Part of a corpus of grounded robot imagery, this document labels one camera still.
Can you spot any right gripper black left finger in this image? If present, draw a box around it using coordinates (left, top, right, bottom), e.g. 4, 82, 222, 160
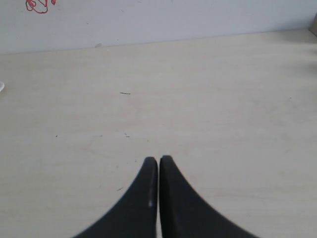
77, 157, 158, 238

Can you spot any white plastic tray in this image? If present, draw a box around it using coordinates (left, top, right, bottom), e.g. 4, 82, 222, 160
0, 82, 5, 92

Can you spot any red mini basketball hoop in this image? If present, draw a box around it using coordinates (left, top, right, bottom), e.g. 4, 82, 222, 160
25, 0, 56, 14

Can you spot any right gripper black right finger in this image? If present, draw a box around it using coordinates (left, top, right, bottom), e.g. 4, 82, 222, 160
159, 155, 255, 238

